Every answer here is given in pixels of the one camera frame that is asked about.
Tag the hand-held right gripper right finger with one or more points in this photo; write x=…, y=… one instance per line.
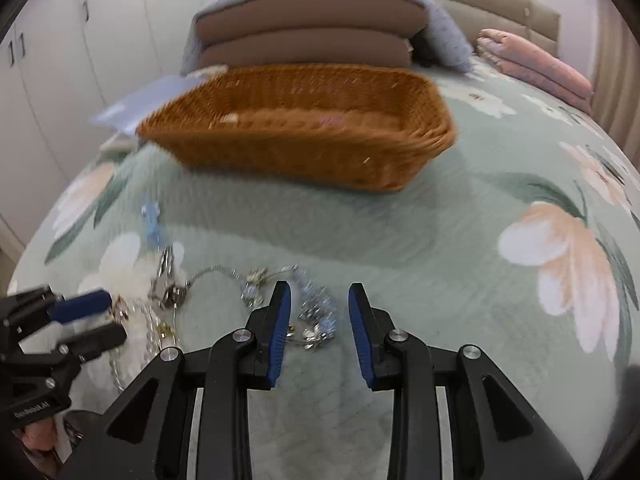
x=360, y=335

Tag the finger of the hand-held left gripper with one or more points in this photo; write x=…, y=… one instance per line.
x=100, y=340
x=80, y=306

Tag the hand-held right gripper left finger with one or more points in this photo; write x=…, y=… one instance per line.
x=280, y=330

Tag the silver charm pendant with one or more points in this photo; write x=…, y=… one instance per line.
x=255, y=287

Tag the silver metal hair clips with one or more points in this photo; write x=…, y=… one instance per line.
x=167, y=277

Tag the blue hair clip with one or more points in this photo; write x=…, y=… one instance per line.
x=151, y=222

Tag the brown wicker basket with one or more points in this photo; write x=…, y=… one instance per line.
x=300, y=160

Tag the person's left hand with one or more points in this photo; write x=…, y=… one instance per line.
x=37, y=442

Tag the blue plastic folder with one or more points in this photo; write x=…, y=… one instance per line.
x=135, y=107

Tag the white wardrobe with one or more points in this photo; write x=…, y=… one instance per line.
x=60, y=85

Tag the brown pillow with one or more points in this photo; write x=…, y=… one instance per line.
x=310, y=12

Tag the pink folded quilt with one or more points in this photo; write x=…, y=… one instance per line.
x=530, y=65

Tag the beige padded headboard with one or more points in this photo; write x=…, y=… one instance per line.
x=500, y=15

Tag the beige curtain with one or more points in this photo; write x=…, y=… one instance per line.
x=620, y=85

